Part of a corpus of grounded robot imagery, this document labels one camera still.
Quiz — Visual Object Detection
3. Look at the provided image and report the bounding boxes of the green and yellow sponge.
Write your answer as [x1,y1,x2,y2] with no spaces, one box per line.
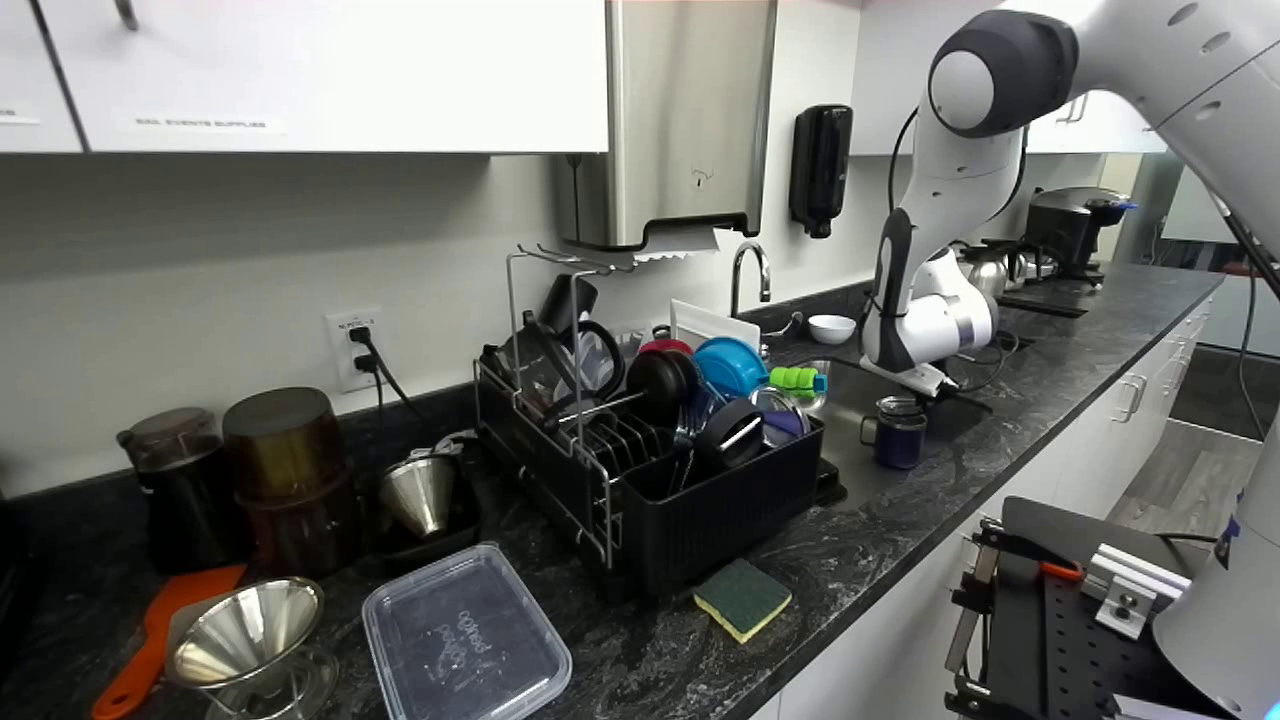
[690,553,802,646]

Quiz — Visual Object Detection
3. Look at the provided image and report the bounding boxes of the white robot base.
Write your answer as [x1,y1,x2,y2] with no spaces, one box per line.
[1147,408,1280,720]

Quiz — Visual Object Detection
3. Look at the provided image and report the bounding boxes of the steel paper towel dispenser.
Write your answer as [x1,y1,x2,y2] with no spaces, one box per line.
[553,0,781,255]

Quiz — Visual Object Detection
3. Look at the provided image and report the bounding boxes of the green squeeze bottle blue cap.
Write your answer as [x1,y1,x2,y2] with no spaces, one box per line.
[764,358,836,402]

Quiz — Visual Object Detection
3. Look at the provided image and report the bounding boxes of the large brown metal canister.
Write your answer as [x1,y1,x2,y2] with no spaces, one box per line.
[220,379,364,581]

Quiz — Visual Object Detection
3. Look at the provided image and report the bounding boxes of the chrome faucet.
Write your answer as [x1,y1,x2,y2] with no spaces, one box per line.
[724,239,781,324]

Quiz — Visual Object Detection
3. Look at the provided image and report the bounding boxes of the navy blue plastic cup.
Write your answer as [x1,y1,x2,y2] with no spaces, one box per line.
[756,398,812,450]

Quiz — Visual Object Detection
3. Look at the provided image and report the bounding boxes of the small steel coffee dripper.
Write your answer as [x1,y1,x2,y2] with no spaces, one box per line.
[373,425,485,544]

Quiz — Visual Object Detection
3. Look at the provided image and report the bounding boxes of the black dish rack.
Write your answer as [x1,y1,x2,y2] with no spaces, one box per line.
[471,234,833,599]

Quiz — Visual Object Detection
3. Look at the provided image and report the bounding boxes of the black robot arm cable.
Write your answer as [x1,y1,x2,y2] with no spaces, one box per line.
[883,100,1280,446]

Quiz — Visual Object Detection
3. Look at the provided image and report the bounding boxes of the white upper cabinet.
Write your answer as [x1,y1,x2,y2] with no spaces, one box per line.
[0,0,615,161]
[1021,88,1167,161]

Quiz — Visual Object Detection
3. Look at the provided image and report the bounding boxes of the navy blue metal mug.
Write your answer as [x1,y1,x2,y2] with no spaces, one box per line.
[869,390,938,476]

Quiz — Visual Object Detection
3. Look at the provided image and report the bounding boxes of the clear plastic tub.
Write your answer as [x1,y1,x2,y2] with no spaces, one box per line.
[670,295,738,356]

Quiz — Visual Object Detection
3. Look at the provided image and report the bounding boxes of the white cabinet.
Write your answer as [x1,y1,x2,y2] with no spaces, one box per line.
[1021,88,1167,161]
[751,295,1225,720]
[0,0,615,161]

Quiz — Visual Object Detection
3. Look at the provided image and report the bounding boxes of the small dark metal canister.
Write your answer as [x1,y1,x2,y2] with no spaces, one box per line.
[114,398,253,574]

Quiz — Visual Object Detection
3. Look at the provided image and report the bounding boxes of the clear plastic food container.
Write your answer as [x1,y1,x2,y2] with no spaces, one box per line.
[355,534,582,720]

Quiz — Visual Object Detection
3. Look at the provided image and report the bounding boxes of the small white bowl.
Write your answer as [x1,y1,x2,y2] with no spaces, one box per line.
[805,310,864,352]

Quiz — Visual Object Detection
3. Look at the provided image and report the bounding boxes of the large steel funnel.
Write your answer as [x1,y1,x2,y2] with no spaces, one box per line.
[166,569,340,720]

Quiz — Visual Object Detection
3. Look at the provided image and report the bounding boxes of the black coffee machine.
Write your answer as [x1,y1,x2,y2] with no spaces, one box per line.
[1015,183,1140,324]

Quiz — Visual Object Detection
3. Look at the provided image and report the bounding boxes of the white lower cabinet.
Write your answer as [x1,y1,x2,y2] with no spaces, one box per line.
[751,295,1225,720]

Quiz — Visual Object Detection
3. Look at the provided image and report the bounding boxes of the silver metal clamp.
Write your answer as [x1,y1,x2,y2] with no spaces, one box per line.
[1079,534,1198,645]

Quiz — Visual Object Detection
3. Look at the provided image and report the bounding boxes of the red plastic cup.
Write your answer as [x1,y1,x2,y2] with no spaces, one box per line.
[635,324,699,365]

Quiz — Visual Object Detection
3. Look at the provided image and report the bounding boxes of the orange plastic spatula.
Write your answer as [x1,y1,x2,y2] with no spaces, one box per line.
[89,557,258,720]

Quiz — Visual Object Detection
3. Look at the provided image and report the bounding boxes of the black wall soap dispenser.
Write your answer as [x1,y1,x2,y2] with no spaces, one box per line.
[788,100,860,244]

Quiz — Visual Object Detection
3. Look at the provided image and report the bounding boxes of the round glass lid black rim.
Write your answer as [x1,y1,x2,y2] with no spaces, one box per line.
[568,310,634,402]

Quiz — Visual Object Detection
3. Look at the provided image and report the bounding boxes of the white wall outlet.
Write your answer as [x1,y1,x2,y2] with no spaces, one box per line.
[326,303,391,394]

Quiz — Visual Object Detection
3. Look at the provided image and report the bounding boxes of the black cup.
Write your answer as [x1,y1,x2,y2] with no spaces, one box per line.
[532,268,606,342]

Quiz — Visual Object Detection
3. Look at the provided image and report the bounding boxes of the black perforated tool board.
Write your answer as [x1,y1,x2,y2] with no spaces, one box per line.
[942,491,1181,720]

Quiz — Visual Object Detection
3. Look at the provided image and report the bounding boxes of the teal plastic bowl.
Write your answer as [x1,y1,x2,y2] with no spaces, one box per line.
[690,330,778,402]

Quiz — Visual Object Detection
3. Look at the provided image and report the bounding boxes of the black power cord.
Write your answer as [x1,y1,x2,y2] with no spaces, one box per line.
[344,324,443,444]

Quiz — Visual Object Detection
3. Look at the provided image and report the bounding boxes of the red handled hand tool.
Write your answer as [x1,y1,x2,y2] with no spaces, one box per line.
[970,516,1092,593]

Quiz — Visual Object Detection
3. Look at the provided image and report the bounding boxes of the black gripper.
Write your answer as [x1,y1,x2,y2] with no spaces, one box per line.
[889,352,965,402]

